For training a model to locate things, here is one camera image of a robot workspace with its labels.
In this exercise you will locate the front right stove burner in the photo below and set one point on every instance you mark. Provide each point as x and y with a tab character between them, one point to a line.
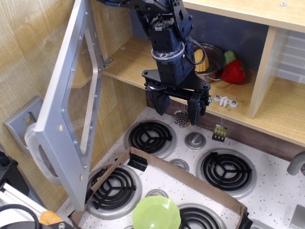
195	216

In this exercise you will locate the steel pot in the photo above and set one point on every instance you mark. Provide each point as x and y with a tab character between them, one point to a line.
216	60

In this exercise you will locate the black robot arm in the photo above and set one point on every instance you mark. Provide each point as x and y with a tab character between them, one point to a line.
168	24

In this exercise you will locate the black device at left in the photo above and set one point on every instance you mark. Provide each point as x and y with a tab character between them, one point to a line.
10	174

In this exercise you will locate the grey stove knob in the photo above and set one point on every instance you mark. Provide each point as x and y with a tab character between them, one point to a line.
195	141

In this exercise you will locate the small silver stove knob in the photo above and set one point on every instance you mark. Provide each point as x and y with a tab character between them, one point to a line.
181	164

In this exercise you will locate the hanging metal strainer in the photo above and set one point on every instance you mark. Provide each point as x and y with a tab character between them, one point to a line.
181	117

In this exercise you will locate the green plastic plate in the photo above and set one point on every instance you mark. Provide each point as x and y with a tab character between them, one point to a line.
156	212

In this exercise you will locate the brown cardboard barrier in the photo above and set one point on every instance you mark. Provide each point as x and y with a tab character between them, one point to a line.
155	173

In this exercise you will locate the grey faucet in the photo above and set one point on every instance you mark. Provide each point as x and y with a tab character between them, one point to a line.
297	164

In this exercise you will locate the orange toy food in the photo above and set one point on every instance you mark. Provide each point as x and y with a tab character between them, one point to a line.
49	218

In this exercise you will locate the front silver stove knob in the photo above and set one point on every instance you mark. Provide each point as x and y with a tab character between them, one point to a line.
157	192

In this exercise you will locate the grey toy microwave door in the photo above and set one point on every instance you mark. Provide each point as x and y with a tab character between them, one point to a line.
61	140

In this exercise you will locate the front left stove burner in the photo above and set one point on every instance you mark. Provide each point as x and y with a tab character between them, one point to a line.
117	196

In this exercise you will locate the back right stove burner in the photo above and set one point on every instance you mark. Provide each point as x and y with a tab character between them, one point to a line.
227	170

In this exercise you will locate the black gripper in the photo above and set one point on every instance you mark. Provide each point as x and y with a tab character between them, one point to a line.
175	76

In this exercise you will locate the red toy pepper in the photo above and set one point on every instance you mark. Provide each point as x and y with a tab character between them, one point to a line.
235	72

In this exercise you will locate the white door latch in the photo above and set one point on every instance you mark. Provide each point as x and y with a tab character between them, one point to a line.
225	101

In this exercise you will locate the grey wall phone holder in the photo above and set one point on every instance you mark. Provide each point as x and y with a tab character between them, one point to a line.
18	123

